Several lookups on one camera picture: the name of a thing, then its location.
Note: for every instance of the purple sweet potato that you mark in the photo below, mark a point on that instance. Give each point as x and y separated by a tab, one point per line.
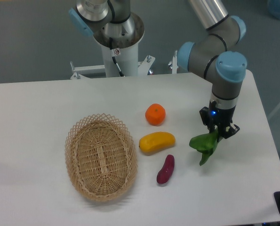
167	170

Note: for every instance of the woven wicker basket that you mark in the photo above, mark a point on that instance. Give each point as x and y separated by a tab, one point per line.
100	157

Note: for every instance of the orange tangerine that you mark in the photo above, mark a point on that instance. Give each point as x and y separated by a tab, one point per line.
155	114

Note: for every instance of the yellow mango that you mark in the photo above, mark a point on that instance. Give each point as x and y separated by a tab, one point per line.
156	141

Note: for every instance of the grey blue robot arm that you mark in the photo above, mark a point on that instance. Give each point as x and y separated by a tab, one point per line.
211	59

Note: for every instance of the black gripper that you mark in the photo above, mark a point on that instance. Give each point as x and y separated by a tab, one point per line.
222	118

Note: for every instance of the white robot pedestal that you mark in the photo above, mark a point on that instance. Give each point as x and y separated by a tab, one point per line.
119	45

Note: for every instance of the green leafy vegetable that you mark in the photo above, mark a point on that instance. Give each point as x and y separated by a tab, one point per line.
205	144

